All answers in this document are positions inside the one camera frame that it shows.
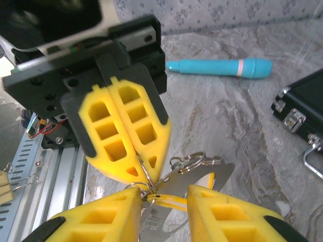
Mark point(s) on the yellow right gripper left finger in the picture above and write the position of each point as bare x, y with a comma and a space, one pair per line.
101, 219

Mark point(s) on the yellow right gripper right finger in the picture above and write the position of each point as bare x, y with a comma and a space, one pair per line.
227, 219

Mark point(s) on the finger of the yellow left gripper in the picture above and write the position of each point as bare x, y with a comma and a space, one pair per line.
85, 126
156, 131

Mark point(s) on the teal plastic pen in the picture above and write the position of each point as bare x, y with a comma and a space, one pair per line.
214, 66

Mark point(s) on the gold binder clip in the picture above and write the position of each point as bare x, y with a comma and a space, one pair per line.
5, 186

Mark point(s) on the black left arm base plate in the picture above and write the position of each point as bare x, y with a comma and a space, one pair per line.
65, 140

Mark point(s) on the long aluminium base rail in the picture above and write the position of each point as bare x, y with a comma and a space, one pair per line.
58, 176

